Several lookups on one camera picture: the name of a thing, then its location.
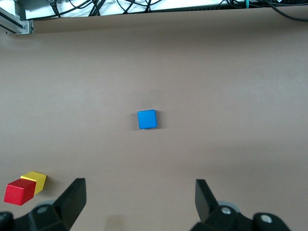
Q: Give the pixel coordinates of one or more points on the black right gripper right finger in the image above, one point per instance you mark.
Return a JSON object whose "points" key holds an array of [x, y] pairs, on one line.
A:
{"points": [[209, 211]]}

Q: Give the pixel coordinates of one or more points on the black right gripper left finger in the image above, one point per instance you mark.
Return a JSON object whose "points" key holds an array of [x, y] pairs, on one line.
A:
{"points": [[69, 204]]}

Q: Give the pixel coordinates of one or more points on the red wooden block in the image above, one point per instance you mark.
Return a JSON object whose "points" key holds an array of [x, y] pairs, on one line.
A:
{"points": [[18, 193]]}

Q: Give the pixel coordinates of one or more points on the blue wooden block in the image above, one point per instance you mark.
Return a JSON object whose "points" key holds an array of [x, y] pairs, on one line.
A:
{"points": [[147, 119]]}

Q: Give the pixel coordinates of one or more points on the yellow wooden block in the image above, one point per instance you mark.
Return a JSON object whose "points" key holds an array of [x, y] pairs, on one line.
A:
{"points": [[38, 180]]}

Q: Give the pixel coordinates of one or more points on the brown paper table cover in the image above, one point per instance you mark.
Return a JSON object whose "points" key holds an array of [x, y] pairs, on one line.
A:
{"points": [[216, 72]]}

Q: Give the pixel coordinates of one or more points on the black power plug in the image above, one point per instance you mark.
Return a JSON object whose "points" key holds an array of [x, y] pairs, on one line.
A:
{"points": [[53, 8]]}

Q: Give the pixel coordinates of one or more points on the aluminium profile with bracket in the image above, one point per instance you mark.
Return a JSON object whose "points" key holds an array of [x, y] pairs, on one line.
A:
{"points": [[14, 24]]}

